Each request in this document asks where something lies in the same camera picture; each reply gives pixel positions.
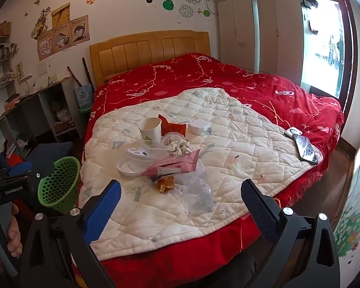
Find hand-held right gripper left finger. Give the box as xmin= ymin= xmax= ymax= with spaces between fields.
xmin=19 ymin=179 xmax=122 ymax=288

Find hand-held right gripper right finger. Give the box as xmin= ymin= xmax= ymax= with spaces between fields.
xmin=241 ymin=179 xmax=341 ymax=288

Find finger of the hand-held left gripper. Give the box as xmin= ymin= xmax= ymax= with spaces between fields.
xmin=0 ymin=161 xmax=33 ymax=180

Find green mesh wastebasket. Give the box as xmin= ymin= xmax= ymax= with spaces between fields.
xmin=37 ymin=156 xmax=81 ymax=215

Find clear plastic clamshell container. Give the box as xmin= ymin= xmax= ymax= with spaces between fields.
xmin=175 ymin=159 xmax=215 ymax=215

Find brown bread piece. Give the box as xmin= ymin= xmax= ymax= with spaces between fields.
xmin=157 ymin=176 xmax=175 ymax=193

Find person's left hand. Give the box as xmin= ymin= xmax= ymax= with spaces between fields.
xmin=0 ymin=203 xmax=23 ymax=273

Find navy blue chair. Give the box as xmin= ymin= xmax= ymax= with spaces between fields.
xmin=6 ymin=142 xmax=74 ymax=180

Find white plastic bowl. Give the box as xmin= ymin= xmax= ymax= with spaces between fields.
xmin=116 ymin=157 xmax=152 ymax=176

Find white plastic lid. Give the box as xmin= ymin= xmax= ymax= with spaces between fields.
xmin=124 ymin=147 xmax=150 ymax=163

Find white desk with shelves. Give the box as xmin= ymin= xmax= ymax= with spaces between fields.
xmin=0 ymin=76 xmax=84 ymax=156

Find white quilted blanket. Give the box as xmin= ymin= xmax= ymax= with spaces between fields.
xmin=78 ymin=88 xmax=323 ymax=261

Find black smartphone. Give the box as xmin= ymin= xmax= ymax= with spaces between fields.
xmin=292 ymin=133 xmax=320 ymax=164

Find green plastic stool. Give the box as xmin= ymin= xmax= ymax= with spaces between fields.
xmin=79 ymin=106 xmax=92 ymax=123

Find white desk lamp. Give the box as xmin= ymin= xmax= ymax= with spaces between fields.
xmin=19 ymin=74 xmax=38 ymax=95

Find pink snack packet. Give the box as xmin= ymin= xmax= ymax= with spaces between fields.
xmin=145 ymin=148 xmax=201 ymax=182

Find white paper cup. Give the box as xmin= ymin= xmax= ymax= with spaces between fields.
xmin=138 ymin=117 xmax=162 ymax=148

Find blue gift bag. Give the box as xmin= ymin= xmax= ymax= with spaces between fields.
xmin=74 ymin=85 xmax=94 ymax=110

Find crumpled tissue paper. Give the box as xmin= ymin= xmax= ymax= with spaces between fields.
xmin=167 ymin=138 xmax=193 ymax=157

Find small white yogurt cup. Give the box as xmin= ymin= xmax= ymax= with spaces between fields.
xmin=161 ymin=132 xmax=186 ymax=147

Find white square box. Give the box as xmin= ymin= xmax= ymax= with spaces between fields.
xmin=187 ymin=119 xmax=212 ymax=135

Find brown wooden stick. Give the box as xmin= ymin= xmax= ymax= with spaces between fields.
xmin=67 ymin=66 xmax=83 ymax=87

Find orange snack wrapper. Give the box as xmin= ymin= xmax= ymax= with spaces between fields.
xmin=157 ymin=114 xmax=188 ymax=140

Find black toy sword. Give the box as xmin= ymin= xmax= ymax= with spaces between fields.
xmin=82 ymin=58 xmax=96 ymax=92

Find wooden bookshelf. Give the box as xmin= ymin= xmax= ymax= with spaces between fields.
xmin=0 ymin=22 xmax=18 ymax=93

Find wooden bed headboard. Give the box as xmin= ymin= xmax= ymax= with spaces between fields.
xmin=89 ymin=30 xmax=211 ymax=89

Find glass balcony door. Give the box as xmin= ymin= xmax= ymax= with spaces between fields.
xmin=300 ymin=0 xmax=353 ymax=99

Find white wardrobe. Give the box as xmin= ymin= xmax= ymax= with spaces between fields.
xmin=217 ymin=0 xmax=303 ymax=84

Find floral wall sticker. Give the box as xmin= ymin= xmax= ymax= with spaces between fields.
xmin=333 ymin=198 xmax=360 ymax=258

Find beige cartoon wall poster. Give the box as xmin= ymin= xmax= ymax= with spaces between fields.
xmin=37 ymin=16 xmax=90 ymax=61

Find yellow wall poster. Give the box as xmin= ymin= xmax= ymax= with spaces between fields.
xmin=52 ymin=3 xmax=71 ymax=29

